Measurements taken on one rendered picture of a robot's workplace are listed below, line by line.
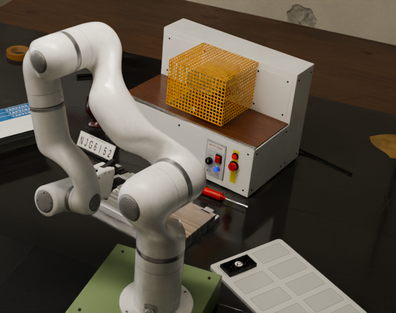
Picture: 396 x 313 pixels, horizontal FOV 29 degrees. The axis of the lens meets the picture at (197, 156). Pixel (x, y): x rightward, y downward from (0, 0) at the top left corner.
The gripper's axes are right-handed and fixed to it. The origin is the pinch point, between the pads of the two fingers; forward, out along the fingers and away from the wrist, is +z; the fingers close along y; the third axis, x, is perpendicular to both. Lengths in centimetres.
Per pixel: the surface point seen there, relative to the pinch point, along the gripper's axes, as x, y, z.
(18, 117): -59, 6, 18
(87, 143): -36.5, 9.4, 29.9
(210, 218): 21.9, 10.5, 21.3
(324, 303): 66, 15, 14
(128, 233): 4.3, 18.6, 4.4
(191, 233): 21.7, 12.8, 11.4
